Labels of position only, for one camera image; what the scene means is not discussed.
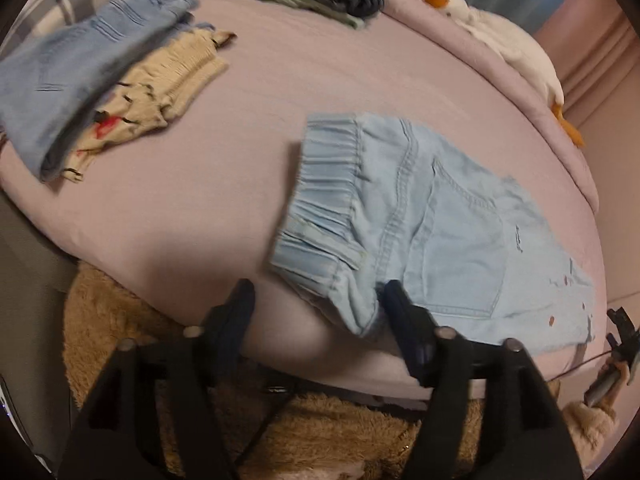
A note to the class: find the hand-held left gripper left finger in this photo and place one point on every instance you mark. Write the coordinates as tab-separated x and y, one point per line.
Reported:
234	312

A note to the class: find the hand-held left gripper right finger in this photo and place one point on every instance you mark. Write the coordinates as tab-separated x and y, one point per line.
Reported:
400	312

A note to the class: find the light blue denim pants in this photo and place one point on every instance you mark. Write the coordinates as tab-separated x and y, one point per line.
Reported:
450	240

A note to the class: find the brown fluffy rug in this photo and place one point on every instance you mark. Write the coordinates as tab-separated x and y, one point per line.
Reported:
100	320

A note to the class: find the pink bed sheet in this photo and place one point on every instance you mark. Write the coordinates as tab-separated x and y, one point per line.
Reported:
250	110

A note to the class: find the grey furniture panel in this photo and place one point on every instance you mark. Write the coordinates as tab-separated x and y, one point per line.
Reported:
30	310

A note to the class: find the pink duvet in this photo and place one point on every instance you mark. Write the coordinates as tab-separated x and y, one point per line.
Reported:
500	92

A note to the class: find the beige knitted garment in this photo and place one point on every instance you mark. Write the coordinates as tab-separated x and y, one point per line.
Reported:
170	75

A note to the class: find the white goose plush toy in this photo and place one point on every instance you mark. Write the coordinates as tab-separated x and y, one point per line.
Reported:
505	40

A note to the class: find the folded pale green garment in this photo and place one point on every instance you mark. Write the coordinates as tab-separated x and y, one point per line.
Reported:
347	19

